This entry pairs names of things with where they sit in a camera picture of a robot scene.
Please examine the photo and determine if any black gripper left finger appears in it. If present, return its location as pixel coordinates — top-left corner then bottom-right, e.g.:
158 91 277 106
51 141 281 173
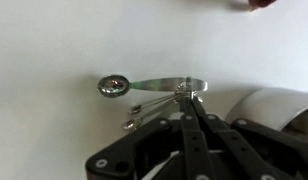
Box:
85 95 218 180

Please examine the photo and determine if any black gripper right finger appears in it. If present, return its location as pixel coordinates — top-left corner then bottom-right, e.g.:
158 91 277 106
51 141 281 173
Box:
191 97 308 180

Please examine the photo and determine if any metal spoon ring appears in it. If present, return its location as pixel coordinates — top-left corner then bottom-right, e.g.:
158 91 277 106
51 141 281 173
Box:
174 76 204 103

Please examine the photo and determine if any small steel measuring spoon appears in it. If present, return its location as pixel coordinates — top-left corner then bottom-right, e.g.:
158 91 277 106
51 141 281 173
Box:
121 99 179 132
128 95 178 115

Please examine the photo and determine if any large steel measuring spoon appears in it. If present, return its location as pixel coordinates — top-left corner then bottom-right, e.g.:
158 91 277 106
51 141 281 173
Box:
97 74 209 99

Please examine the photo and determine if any stainless steel pot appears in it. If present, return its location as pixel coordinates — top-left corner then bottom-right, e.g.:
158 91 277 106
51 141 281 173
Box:
224 87 308 144

